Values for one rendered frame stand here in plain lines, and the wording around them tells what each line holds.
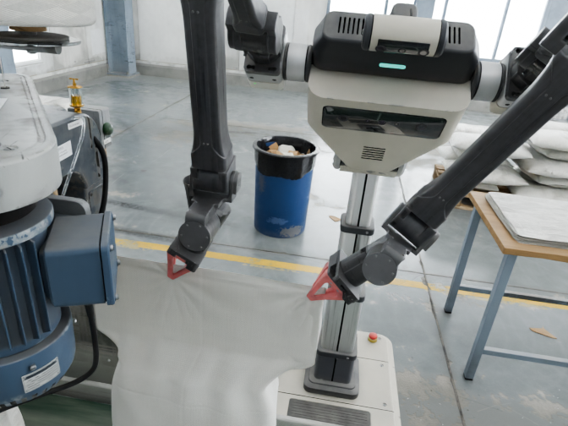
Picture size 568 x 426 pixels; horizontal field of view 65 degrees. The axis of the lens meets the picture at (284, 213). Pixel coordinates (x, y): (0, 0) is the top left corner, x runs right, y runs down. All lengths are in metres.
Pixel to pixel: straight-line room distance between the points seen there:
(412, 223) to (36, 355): 0.59
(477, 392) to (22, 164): 2.19
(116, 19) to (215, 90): 8.89
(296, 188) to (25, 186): 2.66
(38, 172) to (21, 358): 0.24
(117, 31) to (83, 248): 9.06
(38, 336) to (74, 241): 0.13
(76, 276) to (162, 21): 8.95
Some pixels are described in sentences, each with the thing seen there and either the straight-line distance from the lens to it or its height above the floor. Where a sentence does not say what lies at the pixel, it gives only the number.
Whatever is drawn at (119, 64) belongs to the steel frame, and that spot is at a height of 0.19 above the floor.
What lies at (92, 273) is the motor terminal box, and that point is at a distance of 0.59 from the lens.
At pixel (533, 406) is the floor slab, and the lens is 2.49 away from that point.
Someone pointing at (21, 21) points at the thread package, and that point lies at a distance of 0.61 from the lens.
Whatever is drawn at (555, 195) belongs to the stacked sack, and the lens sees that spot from 4.49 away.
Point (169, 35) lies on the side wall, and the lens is 9.42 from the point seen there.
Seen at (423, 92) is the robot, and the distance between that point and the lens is 1.12.
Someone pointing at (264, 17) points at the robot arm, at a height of 1.55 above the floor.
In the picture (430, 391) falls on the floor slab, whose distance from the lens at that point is 2.32.
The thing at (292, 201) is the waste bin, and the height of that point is 0.30.
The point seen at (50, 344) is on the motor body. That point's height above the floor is 1.17.
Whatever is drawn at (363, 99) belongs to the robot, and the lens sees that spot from 1.09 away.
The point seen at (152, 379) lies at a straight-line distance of 1.08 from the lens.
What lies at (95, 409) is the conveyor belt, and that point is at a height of 0.38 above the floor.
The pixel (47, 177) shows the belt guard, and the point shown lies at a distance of 0.55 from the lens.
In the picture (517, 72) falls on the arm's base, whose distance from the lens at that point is 1.12.
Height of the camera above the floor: 1.58
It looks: 26 degrees down
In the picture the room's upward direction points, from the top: 5 degrees clockwise
